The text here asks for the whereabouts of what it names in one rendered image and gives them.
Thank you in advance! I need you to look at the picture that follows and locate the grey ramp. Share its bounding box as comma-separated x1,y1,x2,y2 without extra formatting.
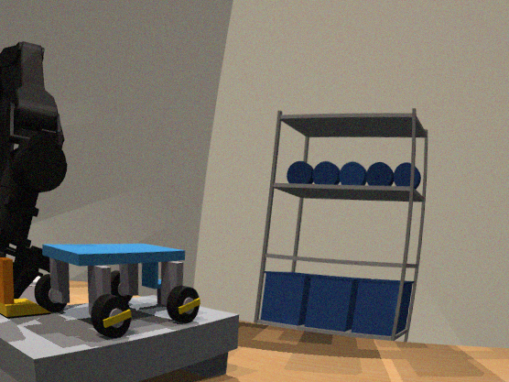
0,289,239,382

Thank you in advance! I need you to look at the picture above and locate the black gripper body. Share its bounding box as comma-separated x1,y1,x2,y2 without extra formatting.
0,186,50,273

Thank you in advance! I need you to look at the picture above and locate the small blue trolley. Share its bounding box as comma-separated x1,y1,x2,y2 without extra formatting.
34,244,200,339

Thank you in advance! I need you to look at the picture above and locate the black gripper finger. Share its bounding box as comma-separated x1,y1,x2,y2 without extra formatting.
13,262,43,300

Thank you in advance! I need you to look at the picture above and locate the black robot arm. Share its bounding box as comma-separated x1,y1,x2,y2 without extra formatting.
0,41,68,200

